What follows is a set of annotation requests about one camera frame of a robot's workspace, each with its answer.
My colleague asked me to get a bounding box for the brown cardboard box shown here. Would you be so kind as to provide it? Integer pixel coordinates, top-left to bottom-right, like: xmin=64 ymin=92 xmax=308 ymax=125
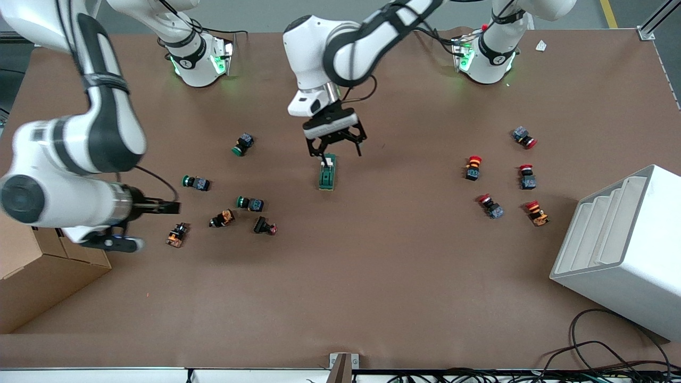
xmin=0 ymin=213 xmax=112 ymax=335

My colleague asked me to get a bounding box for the brown paper table cover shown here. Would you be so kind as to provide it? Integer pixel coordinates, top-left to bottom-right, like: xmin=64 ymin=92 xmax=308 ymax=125
xmin=0 ymin=28 xmax=681 ymax=369

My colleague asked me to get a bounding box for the red orange emergency button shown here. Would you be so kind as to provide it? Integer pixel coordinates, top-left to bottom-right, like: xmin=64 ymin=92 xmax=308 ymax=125
xmin=525 ymin=200 xmax=550 ymax=227

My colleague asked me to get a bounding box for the white stepped storage rack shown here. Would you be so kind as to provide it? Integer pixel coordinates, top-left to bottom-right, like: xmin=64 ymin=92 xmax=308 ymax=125
xmin=550 ymin=164 xmax=681 ymax=342

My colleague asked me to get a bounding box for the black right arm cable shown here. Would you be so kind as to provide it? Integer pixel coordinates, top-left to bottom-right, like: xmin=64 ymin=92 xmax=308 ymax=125
xmin=133 ymin=165 xmax=179 ymax=204

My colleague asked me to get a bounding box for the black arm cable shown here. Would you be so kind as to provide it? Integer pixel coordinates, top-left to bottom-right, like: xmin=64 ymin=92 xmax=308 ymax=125
xmin=340 ymin=74 xmax=378 ymax=105
xmin=133 ymin=165 xmax=179 ymax=204

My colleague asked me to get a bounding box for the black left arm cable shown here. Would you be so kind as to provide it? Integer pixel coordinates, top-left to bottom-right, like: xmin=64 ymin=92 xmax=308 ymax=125
xmin=340 ymin=74 xmax=378 ymax=105

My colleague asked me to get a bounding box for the black left base cable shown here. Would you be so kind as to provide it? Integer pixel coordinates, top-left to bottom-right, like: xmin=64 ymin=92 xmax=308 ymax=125
xmin=412 ymin=27 xmax=459 ymax=55

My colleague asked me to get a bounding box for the black base cable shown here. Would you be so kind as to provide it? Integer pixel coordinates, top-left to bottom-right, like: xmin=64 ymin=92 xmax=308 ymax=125
xmin=412 ymin=27 xmax=459 ymax=55
xmin=201 ymin=26 xmax=248 ymax=41

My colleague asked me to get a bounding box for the black right base cable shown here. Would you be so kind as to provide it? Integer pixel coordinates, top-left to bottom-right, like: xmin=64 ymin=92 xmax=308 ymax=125
xmin=201 ymin=26 xmax=248 ymax=41

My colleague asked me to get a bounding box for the white table edge rail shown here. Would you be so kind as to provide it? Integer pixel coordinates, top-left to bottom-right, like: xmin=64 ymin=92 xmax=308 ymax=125
xmin=0 ymin=367 xmax=331 ymax=383

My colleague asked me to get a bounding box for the grey metal bracket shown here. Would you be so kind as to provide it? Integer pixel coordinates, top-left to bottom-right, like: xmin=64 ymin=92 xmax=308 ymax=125
xmin=329 ymin=353 xmax=360 ymax=370

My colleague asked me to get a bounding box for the brown angled post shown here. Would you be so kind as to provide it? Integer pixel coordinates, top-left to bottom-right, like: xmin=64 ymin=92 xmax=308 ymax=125
xmin=326 ymin=354 xmax=353 ymax=383

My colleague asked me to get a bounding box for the black looping cable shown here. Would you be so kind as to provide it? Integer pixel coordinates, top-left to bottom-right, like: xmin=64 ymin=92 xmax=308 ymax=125
xmin=568 ymin=309 xmax=675 ymax=374

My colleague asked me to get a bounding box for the black cable bundle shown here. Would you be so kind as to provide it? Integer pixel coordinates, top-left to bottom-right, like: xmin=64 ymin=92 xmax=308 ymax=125
xmin=383 ymin=351 xmax=681 ymax=383

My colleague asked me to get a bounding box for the aluminium frame profile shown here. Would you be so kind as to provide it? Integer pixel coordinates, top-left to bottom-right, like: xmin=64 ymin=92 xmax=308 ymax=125
xmin=637 ymin=0 xmax=681 ymax=41

